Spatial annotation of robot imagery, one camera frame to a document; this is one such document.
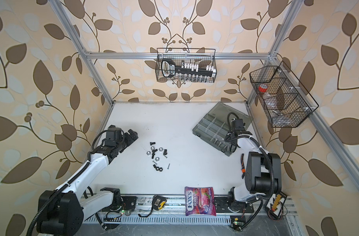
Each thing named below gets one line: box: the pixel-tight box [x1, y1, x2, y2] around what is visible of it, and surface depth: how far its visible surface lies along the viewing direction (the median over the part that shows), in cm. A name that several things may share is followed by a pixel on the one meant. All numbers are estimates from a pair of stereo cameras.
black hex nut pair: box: [152, 164, 164, 172], surface depth 88 cm
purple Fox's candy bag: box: [184, 186, 217, 217], surface depth 75 cm
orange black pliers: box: [240, 153, 246, 179], surface depth 88 cm
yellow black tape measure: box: [138, 194, 167, 218], surface depth 74 cm
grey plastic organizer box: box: [192, 101, 254, 157], surface depth 104 cm
